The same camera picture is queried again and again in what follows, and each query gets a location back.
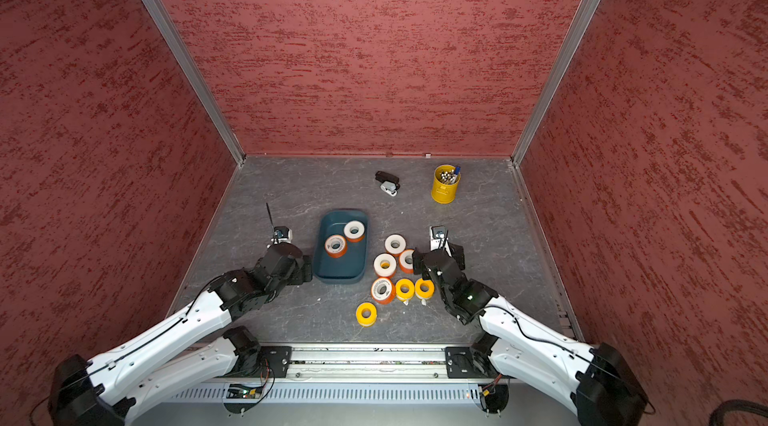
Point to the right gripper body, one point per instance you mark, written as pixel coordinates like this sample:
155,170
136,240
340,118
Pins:
419,263

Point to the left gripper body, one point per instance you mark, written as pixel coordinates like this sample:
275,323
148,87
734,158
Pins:
301,273

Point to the teal storage box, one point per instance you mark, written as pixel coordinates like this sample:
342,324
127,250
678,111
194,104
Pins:
349,268

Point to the orange sealing tape roll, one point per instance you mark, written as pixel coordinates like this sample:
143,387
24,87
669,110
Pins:
385,265
354,231
406,262
382,290
395,244
335,246

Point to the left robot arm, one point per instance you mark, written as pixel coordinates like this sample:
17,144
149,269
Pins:
197,343

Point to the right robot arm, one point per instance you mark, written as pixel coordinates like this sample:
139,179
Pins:
594,382

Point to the yellow tape roll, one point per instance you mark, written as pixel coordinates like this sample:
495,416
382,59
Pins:
366,314
424,289
404,290

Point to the yellow pen cup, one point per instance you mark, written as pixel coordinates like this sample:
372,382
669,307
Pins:
446,179

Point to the black white stapler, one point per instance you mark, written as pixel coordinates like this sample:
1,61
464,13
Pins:
388,182

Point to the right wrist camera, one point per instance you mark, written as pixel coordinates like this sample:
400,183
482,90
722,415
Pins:
439,238

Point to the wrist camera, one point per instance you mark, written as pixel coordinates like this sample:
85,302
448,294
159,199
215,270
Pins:
439,238
281,234

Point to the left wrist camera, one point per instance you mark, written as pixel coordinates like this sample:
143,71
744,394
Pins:
281,234

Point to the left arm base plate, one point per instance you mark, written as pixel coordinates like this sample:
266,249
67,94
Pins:
272,360

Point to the aluminium front rail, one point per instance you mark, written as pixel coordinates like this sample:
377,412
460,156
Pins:
384,363

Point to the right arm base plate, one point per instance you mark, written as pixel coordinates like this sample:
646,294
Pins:
464,362

